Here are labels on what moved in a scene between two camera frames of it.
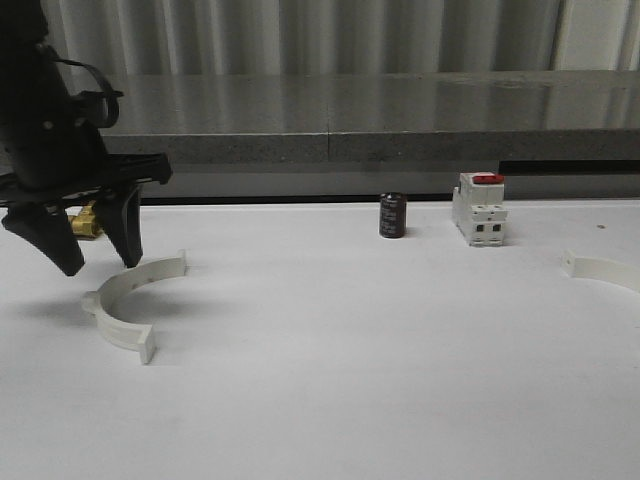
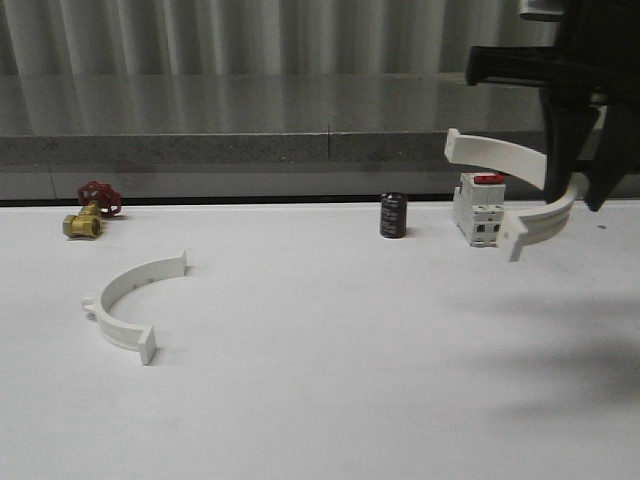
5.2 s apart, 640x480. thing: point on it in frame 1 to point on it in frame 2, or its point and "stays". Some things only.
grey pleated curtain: (138, 38) stays
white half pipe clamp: (587, 267) to (540, 224)
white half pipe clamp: (101, 303) stays
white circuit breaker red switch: (478, 208) stays
